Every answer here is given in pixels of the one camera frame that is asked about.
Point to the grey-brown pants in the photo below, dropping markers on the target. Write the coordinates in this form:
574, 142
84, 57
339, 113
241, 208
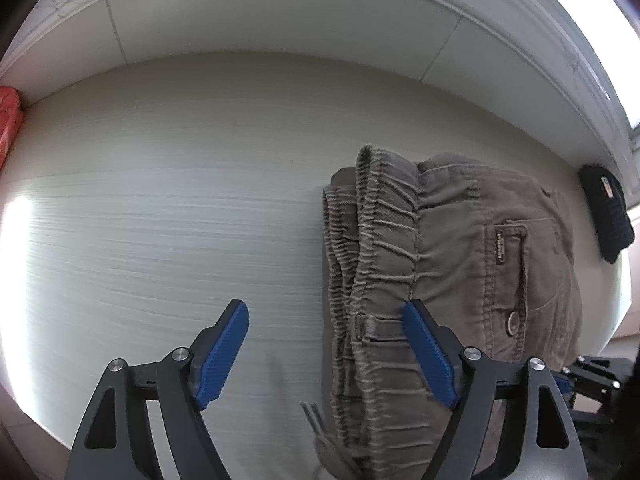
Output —
450, 240

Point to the black knit cloth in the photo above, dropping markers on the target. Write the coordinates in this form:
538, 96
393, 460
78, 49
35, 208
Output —
607, 215

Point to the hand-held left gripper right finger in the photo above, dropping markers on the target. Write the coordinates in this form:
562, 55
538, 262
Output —
430, 355

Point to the pink floral cloth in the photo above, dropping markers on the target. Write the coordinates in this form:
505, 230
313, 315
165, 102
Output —
7, 120

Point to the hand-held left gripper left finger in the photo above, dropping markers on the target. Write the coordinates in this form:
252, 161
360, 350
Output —
222, 355

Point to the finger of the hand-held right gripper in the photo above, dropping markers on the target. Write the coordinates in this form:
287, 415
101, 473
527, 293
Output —
592, 375

